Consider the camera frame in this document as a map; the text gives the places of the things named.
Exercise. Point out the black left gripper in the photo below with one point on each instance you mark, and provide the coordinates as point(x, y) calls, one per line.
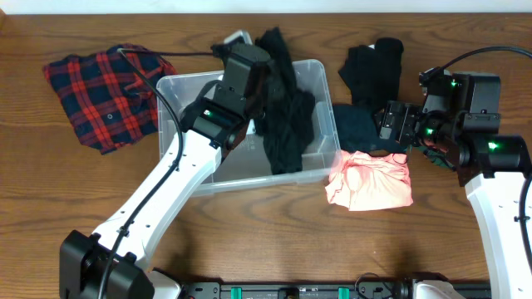
point(264, 74)

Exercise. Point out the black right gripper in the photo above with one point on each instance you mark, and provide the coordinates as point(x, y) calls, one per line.
point(413, 114)

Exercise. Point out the black garment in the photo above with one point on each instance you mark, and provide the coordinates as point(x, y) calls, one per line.
point(372, 74)
point(287, 124)

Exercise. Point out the clear plastic storage bin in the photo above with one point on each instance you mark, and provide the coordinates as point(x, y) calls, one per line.
point(247, 167)

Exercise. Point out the red navy plaid shirt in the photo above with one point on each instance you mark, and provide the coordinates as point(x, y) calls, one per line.
point(107, 104)

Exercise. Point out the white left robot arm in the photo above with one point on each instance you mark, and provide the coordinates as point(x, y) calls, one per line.
point(114, 261)

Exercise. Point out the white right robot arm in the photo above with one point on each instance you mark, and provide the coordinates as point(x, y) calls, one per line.
point(459, 119)

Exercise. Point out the dark teal folded shirt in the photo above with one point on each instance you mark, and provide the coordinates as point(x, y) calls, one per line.
point(356, 131)

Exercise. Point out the green folded garment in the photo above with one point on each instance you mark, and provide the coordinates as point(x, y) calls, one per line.
point(436, 158)

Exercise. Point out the black folded garment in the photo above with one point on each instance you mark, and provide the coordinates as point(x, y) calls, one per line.
point(372, 74)

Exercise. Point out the pink crumpled garment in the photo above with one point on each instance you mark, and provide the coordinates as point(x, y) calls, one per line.
point(361, 182)

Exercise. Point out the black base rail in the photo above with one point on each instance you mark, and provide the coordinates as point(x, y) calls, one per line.
point(368, 285)

